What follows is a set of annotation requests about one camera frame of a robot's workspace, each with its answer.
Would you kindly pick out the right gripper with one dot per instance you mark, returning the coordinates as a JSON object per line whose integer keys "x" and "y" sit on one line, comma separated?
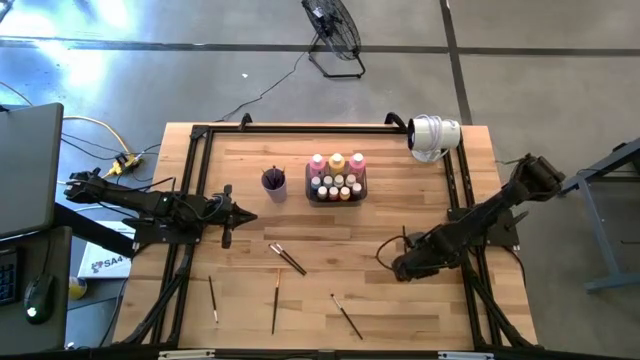
{"x": 417, "y": 260}

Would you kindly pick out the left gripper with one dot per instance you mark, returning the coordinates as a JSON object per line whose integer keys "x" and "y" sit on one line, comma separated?
{"x": 217, "y": 214}

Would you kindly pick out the thin silver ferrule paint brush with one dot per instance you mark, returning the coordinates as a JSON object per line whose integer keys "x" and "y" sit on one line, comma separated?
{"x": 404, "y": 237}

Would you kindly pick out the small light blue paint bottle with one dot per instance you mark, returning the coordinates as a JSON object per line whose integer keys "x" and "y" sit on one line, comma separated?
{"x": 316, "y": 183}

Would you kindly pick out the small dark green paint bottle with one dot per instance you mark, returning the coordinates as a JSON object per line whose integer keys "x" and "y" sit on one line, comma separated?
{"x": 322, "y": 192}

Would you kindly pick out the large pink paint bottle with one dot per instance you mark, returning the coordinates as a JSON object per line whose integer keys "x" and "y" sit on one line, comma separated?
{"x": 357, "y": 164}
{"x": 316, "y": 164}

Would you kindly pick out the small teal paint bottle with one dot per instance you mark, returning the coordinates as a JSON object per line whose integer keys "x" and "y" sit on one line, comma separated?
{"x": 327, "y": 180}

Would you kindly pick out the small red paint bottle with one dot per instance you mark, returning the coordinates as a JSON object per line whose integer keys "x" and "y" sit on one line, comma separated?
{"x": 333, "y": 193}

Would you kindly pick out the small yellow paint bottle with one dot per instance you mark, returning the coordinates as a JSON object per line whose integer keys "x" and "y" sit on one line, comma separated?
{"x": 345, "y": 192}

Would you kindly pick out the small white paint bottle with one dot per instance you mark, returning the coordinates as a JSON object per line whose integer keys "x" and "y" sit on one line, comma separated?
{"x": 339, "y": 180}
{"x": 351, "y": 179}

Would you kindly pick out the large yellow paint bottle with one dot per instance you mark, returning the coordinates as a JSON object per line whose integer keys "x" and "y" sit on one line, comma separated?
{"x": 336, "y": 164}

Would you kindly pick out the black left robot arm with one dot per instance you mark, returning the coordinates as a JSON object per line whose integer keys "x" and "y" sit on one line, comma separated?
{"x": 145, "y": 201}

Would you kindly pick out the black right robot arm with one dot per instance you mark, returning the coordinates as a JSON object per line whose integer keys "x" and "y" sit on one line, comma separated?
{"x": 500, "y": 205}

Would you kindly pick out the orange bristle paint brush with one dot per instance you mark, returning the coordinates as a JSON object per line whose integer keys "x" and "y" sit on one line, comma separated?
{"x": 276, "y": 305}

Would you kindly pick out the lilac plastic cup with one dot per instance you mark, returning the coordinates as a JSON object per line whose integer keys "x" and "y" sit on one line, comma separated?
{"x": 274, "y": 194}

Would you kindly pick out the grey translucent plastic bin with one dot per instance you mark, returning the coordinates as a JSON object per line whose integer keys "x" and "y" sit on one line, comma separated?
{"x": 336, "y": 203}

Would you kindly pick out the white light strip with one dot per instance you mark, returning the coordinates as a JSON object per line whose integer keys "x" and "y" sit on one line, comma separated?
{"x": 465, "y": 356}
{"x": 185, "y": 355}

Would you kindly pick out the yellow power plug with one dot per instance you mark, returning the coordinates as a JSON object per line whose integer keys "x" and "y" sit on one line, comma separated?
{"x": 125, "y": 164}

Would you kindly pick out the white cardboard box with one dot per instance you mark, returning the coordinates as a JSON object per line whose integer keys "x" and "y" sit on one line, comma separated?
{"x": 102, "y": 262}

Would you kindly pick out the black diagonal desk beam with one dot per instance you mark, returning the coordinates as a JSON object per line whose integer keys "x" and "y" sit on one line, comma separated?
{"x": 95, "y": 230}

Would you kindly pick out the yellow round object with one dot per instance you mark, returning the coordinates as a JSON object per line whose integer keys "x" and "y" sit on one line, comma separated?
{"x": 77, "y": 288}

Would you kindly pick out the grey metal table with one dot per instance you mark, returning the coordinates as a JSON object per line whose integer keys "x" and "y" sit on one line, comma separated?
{"x": 600, "y": 175}

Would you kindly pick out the black floor fan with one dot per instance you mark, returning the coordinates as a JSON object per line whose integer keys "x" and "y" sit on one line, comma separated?
{"x": 332, "y": 27}

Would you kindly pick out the grey laptop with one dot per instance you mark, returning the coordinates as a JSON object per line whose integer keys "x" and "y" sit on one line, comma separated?
{"x": 30, "y": 170}

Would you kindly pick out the black computer mouse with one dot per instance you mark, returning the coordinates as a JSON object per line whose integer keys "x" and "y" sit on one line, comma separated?
{"x": 39, "y": 297}

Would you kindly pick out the black keyboard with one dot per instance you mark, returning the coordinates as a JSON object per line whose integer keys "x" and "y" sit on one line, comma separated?
{"x": 7, "y": 275}

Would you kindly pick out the dark grey desk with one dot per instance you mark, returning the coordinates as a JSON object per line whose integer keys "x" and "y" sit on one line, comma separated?
{"x": 15, "y": 332}

